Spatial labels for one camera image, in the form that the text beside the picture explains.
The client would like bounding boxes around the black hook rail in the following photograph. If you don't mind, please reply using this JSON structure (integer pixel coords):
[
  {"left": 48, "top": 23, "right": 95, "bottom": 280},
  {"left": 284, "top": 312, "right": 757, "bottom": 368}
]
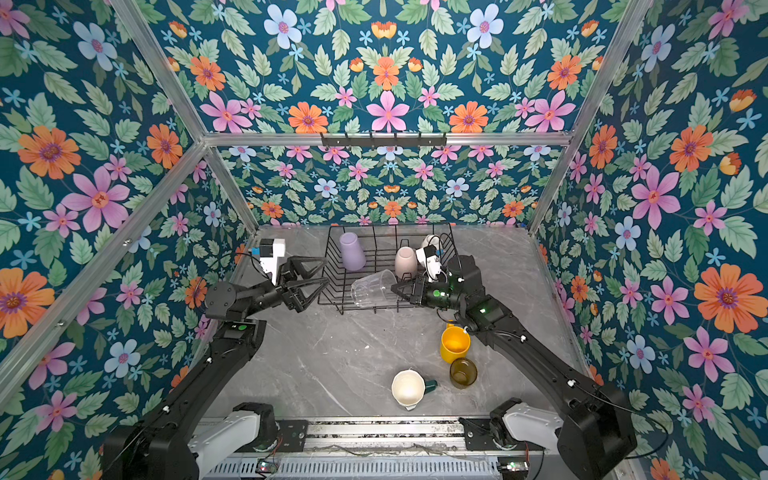
[{"left": 320, "top": 133, "right": 448, "bottom": 148}]

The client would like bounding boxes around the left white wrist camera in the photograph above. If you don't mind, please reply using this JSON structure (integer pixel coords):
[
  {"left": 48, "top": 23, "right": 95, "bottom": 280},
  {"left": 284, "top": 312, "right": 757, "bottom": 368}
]
[{"left": 250, "top": 238, "right": 286, "bottom": 285}]

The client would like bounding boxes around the clear glass cup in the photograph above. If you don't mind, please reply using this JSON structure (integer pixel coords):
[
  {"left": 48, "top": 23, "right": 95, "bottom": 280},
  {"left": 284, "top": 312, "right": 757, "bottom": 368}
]
[{"left": 351, "top": 270, "right": 398, "bottom": 308}]

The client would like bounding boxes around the amber glass cup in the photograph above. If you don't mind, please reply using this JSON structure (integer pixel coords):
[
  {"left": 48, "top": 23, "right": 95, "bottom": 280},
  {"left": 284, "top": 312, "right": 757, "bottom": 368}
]
[{"left": 449, "top": 358, "right": 478, "bottom": 389}]

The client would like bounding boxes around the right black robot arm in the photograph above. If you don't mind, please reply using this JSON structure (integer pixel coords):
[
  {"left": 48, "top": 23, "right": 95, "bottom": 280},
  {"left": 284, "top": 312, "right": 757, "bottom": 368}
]
[{"left": 391, "top": 255, "right": 637, "bottom": 479}]

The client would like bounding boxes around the dark green mug cream inside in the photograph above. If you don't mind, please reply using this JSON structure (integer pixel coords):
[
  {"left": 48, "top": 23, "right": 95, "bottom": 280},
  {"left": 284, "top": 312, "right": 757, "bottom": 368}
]
[{"left": 391, "top": 369, "right": 438, "bottom": 411}]

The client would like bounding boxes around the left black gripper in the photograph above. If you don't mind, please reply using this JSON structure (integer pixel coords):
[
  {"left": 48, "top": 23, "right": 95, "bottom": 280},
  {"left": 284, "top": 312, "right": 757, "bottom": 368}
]
[{"left": 240, "top": 257, "right": 328, "bottom": 323}]

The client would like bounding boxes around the white slotted cable duct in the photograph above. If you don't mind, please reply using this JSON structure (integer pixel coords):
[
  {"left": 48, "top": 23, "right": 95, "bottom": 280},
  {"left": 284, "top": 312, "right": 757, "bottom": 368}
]
[{"left": 206, "top": 456, "right": 502, "bottom": 479}]

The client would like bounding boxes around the aluminium mounting rail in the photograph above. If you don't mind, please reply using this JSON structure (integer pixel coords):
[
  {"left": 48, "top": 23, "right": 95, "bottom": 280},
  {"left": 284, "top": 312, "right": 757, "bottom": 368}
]
[{"left": 191, "top": 415, "right": 634, "bottom": 457}]

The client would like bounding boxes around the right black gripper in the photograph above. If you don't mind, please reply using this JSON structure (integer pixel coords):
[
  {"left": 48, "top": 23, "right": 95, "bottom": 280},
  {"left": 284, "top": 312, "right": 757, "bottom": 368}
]
[{"left": 392, "top": 278, "right": 468, "bottom": 315}]

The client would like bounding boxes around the white ceramic mug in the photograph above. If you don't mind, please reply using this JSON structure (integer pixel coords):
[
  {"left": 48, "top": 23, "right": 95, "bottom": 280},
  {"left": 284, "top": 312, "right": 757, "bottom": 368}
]
[{"left": 421, "top": 234, "right": 442, "bottom": 250}]

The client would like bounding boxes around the lilac plastic tumbler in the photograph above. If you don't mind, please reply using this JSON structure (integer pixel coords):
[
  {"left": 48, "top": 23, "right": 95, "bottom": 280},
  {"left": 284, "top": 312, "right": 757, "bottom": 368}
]
[{"left": 339, "top": 232, "right": 366, "bottom": 272}]

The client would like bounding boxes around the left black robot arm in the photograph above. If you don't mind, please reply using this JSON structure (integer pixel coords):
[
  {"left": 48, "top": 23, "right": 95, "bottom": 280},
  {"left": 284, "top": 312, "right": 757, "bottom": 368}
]
[{"left": 102, "top": 256, "right": 329, "bottom": 479}]

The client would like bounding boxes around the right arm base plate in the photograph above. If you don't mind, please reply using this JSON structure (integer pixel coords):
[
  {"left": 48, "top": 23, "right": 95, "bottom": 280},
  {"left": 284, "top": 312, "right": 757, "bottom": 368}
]
[{"left": 459, "top": 417, "right": 518, "bottom": 451}]

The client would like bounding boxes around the yellow mug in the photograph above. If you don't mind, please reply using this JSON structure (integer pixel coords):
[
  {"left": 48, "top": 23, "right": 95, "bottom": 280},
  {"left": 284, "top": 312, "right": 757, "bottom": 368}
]
[{"left": 440, "top": 325, "right": 471, "bottom": 364}]

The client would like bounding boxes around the black wire dish rack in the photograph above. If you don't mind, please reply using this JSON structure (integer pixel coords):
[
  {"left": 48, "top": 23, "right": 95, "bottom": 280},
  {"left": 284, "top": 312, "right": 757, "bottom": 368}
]
[{"left": 318, "top": 223, "right": 458, "bottom": 314}]

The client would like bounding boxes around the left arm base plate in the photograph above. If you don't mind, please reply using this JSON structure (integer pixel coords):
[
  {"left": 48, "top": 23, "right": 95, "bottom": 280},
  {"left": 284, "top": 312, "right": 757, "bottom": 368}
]
[{"left": 249, "top": 420, "right": 309, "bottom": 454}]

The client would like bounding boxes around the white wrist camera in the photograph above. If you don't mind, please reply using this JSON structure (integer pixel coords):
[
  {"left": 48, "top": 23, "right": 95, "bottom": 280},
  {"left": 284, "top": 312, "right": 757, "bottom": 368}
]
[
  {"left": 250, "top": 238, "right": 286, "bottom": 285},
  {"left": 416, "top": 243, "right": 443, "bottom": 282}
]

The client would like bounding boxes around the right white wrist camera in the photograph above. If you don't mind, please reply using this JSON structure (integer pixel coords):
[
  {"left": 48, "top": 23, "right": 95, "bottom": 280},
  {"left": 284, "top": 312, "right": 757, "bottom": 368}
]
[{"left": 416, "top": 243, "right": 443, "bottom": 282}]

